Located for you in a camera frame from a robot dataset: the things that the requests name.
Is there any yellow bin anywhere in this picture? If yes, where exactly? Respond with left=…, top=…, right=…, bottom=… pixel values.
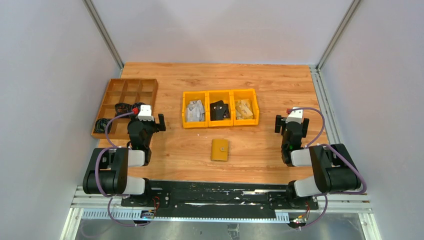
left=207, top=90, right=235, bottom=127
left=182, top=91, right=210, bottom=129
left=230, top=88, right=260, bottom=126

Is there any tan cards pile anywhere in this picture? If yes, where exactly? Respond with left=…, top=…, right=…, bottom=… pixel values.
left=235, top=99, right=254, bottom=120

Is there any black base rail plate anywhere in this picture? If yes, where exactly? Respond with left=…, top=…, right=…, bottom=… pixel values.
left=121, top=180, right=319, bottom=219

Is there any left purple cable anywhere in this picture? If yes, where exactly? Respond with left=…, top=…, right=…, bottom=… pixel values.
left=94, top=111, right=150, bottom=228

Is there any left yellow bin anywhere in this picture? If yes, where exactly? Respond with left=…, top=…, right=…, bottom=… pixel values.
left=182, top=91, right=210, bottom=129

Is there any middle yellow bin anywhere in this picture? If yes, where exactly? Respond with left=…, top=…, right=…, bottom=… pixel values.
left=207, top=90, right=235, bottom=127

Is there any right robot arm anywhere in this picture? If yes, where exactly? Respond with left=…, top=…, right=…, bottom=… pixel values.
left=271, top=115, right=362, bottom=208

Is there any yellow leather card holder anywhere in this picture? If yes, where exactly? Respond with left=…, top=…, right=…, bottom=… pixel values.
left=210, top=138, right=230, bottom=162

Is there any black card holders pile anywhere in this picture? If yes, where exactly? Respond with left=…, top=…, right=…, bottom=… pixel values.
left=209, top=100, right=231, bottom=121

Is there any black cable coil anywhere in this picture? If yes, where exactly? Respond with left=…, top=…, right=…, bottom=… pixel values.
left=94, top=118, right=114, bottom=135
left=114, top=102, right=147, bottom=116

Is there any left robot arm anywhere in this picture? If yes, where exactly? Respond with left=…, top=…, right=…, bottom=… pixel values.
left=82, top=113, right=166, bottom=207

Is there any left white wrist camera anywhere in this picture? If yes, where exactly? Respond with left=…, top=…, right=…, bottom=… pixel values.
left=136, top=104, right=155, bottom=122

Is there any grey cards pile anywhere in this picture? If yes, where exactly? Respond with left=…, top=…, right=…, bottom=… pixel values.
left=185, top=99, right=206, bottom=122

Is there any right yellow bin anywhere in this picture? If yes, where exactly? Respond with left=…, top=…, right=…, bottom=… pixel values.
left=230, top=88, right=260, bottom=126

